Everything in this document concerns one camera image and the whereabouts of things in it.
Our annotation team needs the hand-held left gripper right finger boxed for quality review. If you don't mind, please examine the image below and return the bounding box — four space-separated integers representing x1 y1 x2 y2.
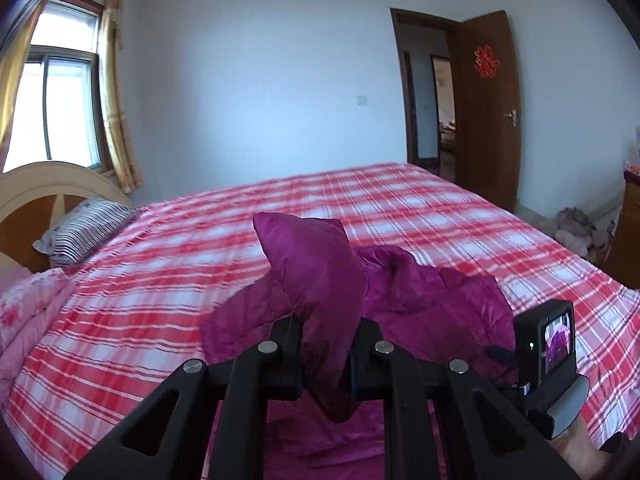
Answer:
350 317 583 480

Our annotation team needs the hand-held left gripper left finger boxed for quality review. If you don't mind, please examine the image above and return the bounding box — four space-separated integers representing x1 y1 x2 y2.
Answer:
65 316 306 480

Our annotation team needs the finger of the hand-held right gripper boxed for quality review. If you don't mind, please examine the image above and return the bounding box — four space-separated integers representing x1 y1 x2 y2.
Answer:
486 345 516 367

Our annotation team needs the purple down jacket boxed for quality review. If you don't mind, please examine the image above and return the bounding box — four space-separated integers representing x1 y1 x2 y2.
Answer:
200 211 521 480

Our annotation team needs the person's right forearm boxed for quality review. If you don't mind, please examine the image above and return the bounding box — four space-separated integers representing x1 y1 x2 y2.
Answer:
547 416 640 480

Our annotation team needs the grey plush toy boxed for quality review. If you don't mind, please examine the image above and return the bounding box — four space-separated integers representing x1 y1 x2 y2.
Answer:
555 206 603 257

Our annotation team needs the wooden cabinet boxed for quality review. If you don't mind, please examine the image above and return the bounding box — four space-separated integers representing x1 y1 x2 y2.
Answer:
602 170 640 291

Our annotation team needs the brown wooden door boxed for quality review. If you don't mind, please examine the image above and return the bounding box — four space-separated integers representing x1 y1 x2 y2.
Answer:
454 10 523 213

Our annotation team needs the striped pillow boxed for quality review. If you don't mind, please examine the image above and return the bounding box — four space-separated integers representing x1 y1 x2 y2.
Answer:
32 196 141 266

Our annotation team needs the pink floral quilt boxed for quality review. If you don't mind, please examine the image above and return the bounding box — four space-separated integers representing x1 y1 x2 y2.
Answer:
0 266 76 401

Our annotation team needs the red paper door decoration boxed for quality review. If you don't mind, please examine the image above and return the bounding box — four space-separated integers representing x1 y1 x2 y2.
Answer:
474 45 496 79

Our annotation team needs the wooden bed headboard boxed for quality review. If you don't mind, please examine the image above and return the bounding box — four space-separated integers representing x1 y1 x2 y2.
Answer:
0 161 136 273

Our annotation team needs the yellow curtain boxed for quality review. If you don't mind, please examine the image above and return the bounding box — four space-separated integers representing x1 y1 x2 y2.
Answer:
0 0 53 171
97 0 146 193

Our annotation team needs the window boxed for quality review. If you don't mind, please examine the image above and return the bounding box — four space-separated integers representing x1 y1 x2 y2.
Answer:
2 0 108 173

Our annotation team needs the dark wooden door frame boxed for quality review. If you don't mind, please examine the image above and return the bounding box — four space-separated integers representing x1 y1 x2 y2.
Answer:
390 7 461 181

